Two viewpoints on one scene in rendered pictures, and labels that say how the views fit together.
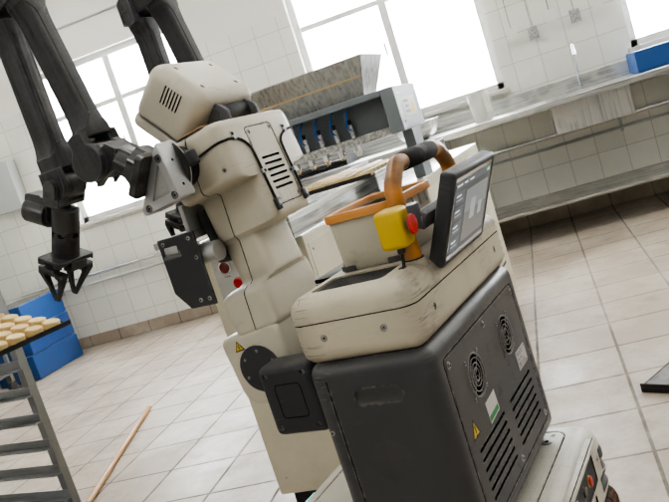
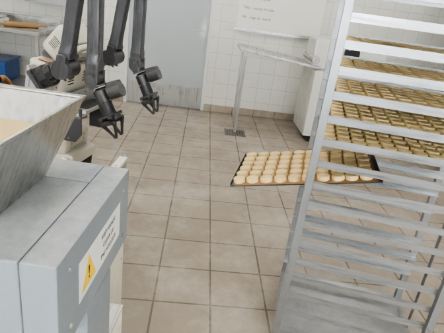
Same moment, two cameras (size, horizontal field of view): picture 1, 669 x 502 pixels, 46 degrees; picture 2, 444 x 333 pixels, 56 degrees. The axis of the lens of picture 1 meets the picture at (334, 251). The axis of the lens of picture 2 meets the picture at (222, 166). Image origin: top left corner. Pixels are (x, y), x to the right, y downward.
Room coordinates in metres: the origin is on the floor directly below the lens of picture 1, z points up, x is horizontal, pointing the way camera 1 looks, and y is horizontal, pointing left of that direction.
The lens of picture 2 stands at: (3.80, 0.21, 1.52)
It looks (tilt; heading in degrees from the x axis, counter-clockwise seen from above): 22 degrees down; 159
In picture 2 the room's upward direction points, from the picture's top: 8 degrees clockwise
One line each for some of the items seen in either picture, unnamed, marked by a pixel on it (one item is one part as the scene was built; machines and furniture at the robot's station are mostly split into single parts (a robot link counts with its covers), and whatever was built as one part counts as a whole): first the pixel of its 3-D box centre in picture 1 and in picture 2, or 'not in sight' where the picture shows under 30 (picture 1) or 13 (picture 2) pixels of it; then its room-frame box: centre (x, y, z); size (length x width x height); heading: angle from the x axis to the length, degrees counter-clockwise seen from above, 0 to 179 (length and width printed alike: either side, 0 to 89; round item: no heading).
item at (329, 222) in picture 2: not in sight; (356, 228); (2.30, 1.54, 0.51); 0.64 x 0.03 x 0.03; 60
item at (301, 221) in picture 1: (381, 176); not in sight; (3.10, -0.26, 0.87); 2.01 x 0.03 x 0.07; 158
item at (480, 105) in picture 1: (482, 107); not in sight; (5.39, -1.25, 0.98); 0.18 x 0.14 x 0.20; 24
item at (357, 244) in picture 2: not in sight; (351, 243); (2.30, 1.54, 0.42); 0.64 x 0.03 x 0.03; 60
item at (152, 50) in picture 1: (164, 82); (95, 30); (2.04, 0.28, 1.33); 0.11 x 0.06 x 0.43; 150
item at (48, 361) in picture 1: (40, 360); not in sight; (6.46, 2.59, 0.10); 0.60 x 0.40 x 0.20; 162
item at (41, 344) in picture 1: (31, 337); not in sight; (6.46, 2.59, 0.30); 0.60 x 0.40 x 0.20; 164
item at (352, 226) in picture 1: (385, 224); not in sight; (1.57, -0.11, 0.87); 0.23 x 0.15 x 0.11; 150
